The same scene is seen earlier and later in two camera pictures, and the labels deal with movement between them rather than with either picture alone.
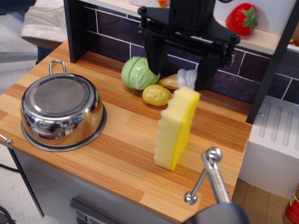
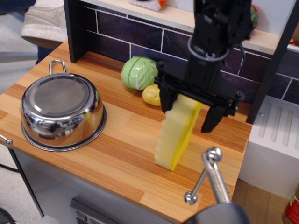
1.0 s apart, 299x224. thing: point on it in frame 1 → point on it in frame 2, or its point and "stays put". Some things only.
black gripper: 191,22 → 199,77
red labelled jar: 292,208 stays put
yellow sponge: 177,112 stays put
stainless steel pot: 62,112 stays put
